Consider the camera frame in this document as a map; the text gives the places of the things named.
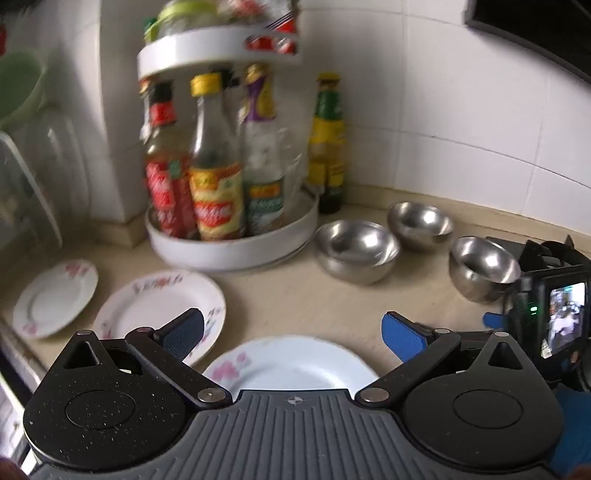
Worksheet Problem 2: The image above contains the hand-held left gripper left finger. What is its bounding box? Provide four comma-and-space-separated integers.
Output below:
46, 308, 234, 409

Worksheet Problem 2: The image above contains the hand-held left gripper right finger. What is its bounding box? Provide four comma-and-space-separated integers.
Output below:
355, 311, 533, 409

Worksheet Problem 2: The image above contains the stainless steel bowl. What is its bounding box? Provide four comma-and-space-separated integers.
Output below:
387, 202, 455, 252
314, 220, 400, 285
450, 236, 522, 304

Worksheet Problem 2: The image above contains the floral white plate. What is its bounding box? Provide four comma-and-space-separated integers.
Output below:
93, 270, 227, 366
12, 259, 99, 341
202, 335, 380, 401

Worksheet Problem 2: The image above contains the person's right forearm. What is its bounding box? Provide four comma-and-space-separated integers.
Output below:
550, 383, 591, 478

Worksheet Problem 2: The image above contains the white two-tier rotating rack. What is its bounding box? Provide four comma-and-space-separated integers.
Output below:
136, 28, 321, 274

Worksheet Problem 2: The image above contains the red label sauce bottle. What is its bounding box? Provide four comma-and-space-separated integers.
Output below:
144, 82, 199, 240

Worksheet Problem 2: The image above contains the yellow cap sauce bottle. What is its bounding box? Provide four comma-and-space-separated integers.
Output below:
188, 74, 245, 241

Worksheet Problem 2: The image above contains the purple neck label clear bottle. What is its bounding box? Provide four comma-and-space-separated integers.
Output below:
240, 65, 286, 237

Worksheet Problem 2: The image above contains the steel appliance edge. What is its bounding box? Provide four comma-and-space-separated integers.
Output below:
0, 318, 47, 467

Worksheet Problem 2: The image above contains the clear dish rack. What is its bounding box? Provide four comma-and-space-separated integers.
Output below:
0, 111, 88, 259

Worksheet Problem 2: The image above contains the green yellow label oil bottle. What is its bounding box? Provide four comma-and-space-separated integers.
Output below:
308, 73, 348, 215

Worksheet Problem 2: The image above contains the black range hood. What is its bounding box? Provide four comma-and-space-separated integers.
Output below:
464, 0, 591, 90

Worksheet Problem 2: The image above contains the green plastic bowl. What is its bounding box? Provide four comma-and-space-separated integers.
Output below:
0, 52, 49, 131

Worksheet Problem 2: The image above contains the red-label jar upper shelf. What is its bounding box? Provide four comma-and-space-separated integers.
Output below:
247, 14, 298, 55

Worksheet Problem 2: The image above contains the green lidded jar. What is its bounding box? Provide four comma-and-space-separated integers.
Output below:
143, 0, 222, 44

